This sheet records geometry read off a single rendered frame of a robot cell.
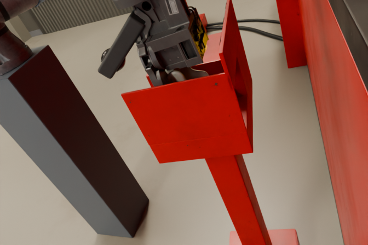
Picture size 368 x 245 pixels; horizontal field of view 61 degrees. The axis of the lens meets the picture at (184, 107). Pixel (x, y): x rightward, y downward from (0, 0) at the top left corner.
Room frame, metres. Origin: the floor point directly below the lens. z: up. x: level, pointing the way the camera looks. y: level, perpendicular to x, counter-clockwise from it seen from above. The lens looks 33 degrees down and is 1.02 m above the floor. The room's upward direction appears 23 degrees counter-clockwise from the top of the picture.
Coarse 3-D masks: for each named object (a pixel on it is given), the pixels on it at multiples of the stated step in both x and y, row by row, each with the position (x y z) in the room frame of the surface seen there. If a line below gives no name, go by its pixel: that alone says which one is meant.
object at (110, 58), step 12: (132, 12) 0.42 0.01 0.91; (132, 24) 0.41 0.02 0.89; (144, 24) 0.41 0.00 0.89; (120, 36) 0.42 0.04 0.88; (132, 36) 0.42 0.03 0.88; (108, 48) 0.47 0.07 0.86; (120, 48) 0.43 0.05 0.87; (108, 60) 0.44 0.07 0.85; (120, 60) 0.43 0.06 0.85; (108, 72) 0.44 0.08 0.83
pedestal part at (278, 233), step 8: (232, 232) 0.59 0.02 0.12; (272, 232) 0.54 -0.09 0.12; (280, 232) 0.53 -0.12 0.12; (288, 232) 0.52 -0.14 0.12; (296, 232) 0.51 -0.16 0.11; (232, 240) 0.56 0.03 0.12; (272, 240) 0.51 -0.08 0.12; (280, 240) 0.51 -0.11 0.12; (288, 240) 0.50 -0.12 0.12; (296, 240) 0.49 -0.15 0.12
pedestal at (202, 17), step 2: (186, 2) 2.51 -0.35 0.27; (188, 8) 2.52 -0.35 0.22; (200, 14) 2.55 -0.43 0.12; (202, 14) 2.53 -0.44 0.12; (204, 14) 2.53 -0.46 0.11; (200, 16) 2.50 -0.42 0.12; (202, 16) 2.48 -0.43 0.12; (204, 16) 2.51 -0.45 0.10; (200, 18) 2.46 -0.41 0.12; (202, 18) 2.45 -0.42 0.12; (204, 18) 2.50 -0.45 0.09; (202, 20) 2.42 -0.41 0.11; (204, 20) 2.48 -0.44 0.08; (206, 20) 2.54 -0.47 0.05; (202, 22) 2.40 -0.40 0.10; (204, 22) 2.46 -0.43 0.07; (206, 22) 2.52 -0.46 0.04; (204, 24) 2.44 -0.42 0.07; (204, 26) 2.43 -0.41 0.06; (206, 30) 2.45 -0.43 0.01
